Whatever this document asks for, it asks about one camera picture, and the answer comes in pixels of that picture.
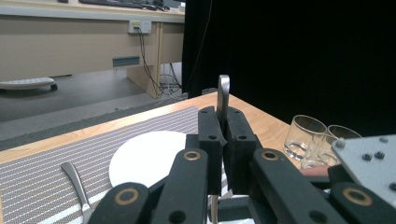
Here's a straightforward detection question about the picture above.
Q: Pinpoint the white power outlet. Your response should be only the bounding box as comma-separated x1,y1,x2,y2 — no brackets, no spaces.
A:
127,20,153,35

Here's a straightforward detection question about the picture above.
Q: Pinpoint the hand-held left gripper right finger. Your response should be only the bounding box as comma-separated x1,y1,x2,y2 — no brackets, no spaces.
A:
222,106,264,195

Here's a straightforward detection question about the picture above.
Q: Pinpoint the black power cable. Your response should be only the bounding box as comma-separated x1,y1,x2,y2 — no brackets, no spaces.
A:
134,27,183,98

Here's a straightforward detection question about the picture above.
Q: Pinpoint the black curtain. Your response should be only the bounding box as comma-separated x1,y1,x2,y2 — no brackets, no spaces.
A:
181,0,396,138

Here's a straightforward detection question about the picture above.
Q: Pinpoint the striped placemat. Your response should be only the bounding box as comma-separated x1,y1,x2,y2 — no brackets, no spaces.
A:
0,105,225,224

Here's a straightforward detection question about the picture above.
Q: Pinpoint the black keyboard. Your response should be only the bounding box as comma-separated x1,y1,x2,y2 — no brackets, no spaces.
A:
78,0,148,9

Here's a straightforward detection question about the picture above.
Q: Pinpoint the white plate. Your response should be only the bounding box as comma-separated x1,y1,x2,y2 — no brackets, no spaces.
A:
108,130,188,189

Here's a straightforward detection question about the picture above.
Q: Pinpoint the beige desk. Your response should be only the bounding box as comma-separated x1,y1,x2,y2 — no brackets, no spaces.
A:
0,0,187,100

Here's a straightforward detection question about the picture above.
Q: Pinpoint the metal fork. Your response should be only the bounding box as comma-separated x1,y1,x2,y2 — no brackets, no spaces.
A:
210,74,232,224

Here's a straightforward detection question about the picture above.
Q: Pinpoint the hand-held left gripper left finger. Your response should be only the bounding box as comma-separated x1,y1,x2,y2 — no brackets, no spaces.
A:
185,105,228,196

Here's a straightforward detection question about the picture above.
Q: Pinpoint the metal table knife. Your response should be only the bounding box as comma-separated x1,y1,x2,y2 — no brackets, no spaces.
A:
60,161,93,223

